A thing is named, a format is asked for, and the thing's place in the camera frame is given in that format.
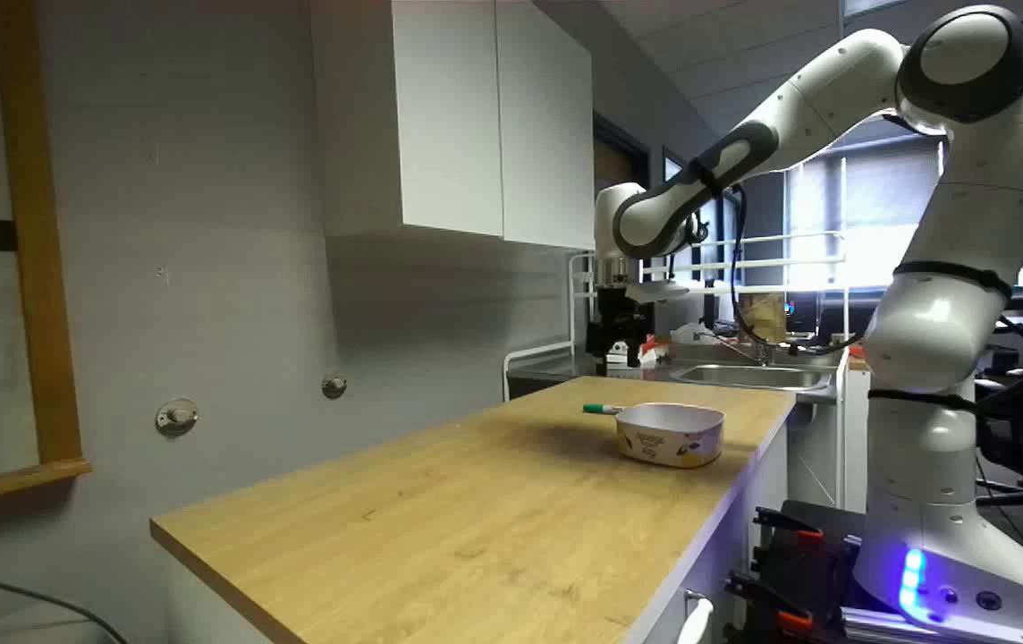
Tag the brown paper bag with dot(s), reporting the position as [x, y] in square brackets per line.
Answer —
[762, 325]

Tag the green pen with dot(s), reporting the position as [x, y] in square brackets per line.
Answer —
[603, 410]

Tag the black orange clamp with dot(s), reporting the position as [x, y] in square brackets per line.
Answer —
[775, 604]
[791, 528]

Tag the round metal wall hook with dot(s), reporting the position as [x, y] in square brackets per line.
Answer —
[334, 388]
[175, 418]

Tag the wooden frame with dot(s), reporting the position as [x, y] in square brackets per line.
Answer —
[41, 237]

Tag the white patterned bowl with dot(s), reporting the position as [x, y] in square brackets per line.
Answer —
[669, 438]

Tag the white wall cabinet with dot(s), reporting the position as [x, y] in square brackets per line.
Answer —
[452, 118]

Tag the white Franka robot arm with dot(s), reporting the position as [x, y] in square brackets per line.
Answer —
[953, 325]

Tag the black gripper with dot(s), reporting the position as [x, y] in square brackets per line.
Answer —
[619, 313]

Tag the black wall switch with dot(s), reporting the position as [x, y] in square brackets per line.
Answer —
[5, 234]

